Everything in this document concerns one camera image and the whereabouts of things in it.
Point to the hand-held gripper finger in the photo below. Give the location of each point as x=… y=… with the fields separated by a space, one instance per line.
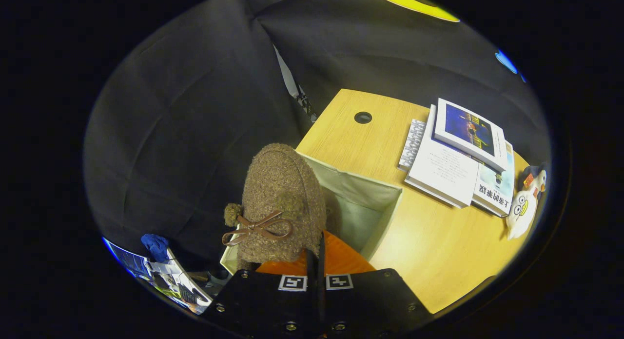
x=312 y=305
x=322 y=266

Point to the green fabric storage box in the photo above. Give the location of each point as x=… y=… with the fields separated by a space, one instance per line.
x=360 y=207

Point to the printed colour poster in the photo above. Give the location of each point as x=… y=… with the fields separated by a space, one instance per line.
x=165 y=280

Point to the grey patterned book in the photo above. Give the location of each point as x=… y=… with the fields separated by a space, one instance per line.
x=412 y=144

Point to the white text cover book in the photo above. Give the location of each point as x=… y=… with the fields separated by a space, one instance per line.
x=443 y=168

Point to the black cloth clamp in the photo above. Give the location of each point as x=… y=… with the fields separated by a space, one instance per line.
x=307 y=107

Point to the blue cloth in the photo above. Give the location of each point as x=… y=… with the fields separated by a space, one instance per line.
x=156 y=246

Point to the blue photo cover book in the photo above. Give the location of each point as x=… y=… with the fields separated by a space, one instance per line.
x=468 y=129

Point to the white seal plush toy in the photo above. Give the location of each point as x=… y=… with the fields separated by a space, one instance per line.
x=521 y=212

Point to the grey penguin plush toy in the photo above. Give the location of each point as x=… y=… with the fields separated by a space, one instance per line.
x=536 y=175

